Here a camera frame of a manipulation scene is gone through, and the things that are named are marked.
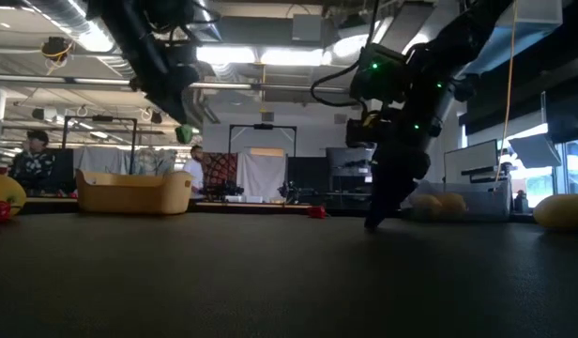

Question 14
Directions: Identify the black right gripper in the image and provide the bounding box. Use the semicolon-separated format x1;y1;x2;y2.
363;116;434;231

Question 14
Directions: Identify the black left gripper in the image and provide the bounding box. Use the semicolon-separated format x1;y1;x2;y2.
129;46;201;128

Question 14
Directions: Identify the green pepper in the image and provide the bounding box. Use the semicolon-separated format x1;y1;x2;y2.
175;123;194;146

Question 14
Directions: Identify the person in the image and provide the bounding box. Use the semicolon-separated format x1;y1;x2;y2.
183;144;206;201
8;129;56;193

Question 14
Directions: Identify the rectangular ceiling light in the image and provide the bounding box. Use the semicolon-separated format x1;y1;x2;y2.
196;44;258;66
259;46;326;68

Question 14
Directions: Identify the red patterned cloth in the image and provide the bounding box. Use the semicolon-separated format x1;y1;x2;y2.
202;150;239;201

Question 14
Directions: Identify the black screen panel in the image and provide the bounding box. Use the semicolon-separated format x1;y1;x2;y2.
286;156;332;194

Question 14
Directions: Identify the pale hanging cloth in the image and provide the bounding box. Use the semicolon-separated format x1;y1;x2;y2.
74;146;178;177

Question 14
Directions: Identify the yellow plastic basket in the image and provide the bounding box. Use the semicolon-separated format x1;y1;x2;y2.
75;168;195;216

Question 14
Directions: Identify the translucent grey plastic bin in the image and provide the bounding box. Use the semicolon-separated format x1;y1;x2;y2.
401;177;513;223

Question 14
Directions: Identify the white hanging sheet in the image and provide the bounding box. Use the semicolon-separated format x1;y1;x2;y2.
236;148;288;204

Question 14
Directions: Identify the background wooden workbench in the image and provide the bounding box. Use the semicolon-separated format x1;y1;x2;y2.
192;199;313;216

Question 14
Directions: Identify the black table mat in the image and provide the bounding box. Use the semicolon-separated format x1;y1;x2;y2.
0;213;578;338

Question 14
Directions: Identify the grey ceiling box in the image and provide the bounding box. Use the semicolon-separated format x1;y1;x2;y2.
291;12;324;44

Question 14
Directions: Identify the grey trapezoid hanging shade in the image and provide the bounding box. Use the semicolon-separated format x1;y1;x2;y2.
508;133;563;169

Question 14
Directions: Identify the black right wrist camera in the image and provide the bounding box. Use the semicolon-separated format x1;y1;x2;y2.
345;111;380;149

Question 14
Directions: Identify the black gantry frame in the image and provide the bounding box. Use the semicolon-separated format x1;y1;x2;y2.
227;123;298;159

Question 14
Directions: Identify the yellow cable reel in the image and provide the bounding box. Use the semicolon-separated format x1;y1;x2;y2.
39;36;75;65

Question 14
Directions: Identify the silver air duct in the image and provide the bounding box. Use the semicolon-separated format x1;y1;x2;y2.
16;0;116;54

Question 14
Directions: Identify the yellow hanging cable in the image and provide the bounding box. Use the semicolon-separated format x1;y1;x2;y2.
494;0;518;185

